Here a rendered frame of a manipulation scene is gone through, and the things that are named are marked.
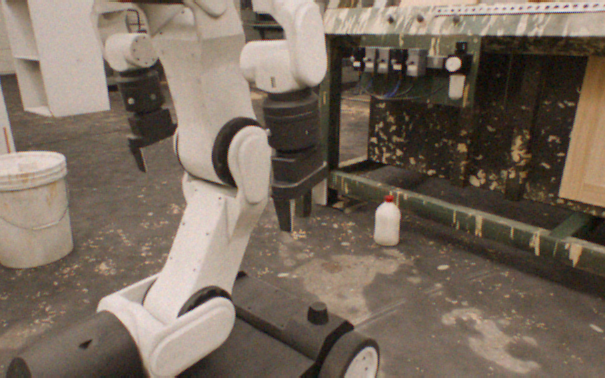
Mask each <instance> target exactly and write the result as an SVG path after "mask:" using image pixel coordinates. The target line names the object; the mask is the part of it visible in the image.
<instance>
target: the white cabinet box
mask: <svg viewBox="0 0 605 378"><path fill-rule="evenodd" d="M0 2H1V7H3V13H4V18H5V24H6V29H7V35H9V40H10V46H11V51H12V57H13V62H15V68H16V73H17V78H18V83H19V89H20V94H22V100H23V105H24V111H28V112H33V113H36V114H41V115H44V116H49V117H59V116H66V115H74V114H81V113H88V112H96V111H104V110H110V107H109V99H108V91H107V83H106V75H105V73H104V68H103V60H102V54H101V49H100V46H99V43H98V39H96V36H95V33H94V29H93V25H92V22H91V19H90V15H91V13H92V11H93V10H92V6H93V4H94V0H0Z"/></svg>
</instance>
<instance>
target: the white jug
mask: <svg viewBox="0 0 605 378"><path fill-rule="evenodd" d="M393 200H394V197H393V196H392V195H386V196H385V203H383V204H382V205H381V206H380V207H379V208H378V209H377V211H376V225H375V236H374V239H375V241H376V242H377V243H378V244H381V246H394V244H396V243H397V242H399V228H400V219H401V213H400V210H399V208H397V207H396V206H395V205H394V204H393Z"/></svg>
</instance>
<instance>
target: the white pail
mask: <svg viewBox="0 0 605 378"><path fill-rule="evenodd" d="M3 130H4V137H5V142H6V147H7V153H9V154H5V155H0V263H2V264H3V265H4V266H6V267H11V268H31V267H37V266H43V265H46V264H51V263H53V261H56V260H59V259H61V258H63V257H65V256H66V255H67V254H70V253H71V250H72V249H73V240H72V232H71V224H70V217H69V208H68V205H69V189H68V185H67V189H68V200H67V191H65V183H67V180H65V177H64V176H65V174H67V167H65V165H67V163H65V157H64V156H63V155H62V154H59V153H54V152H21V153H12V154H11V150H10V143H9V142H8V138H7V132H6V127H3ZM64 180H65V182H64Z"/></svg>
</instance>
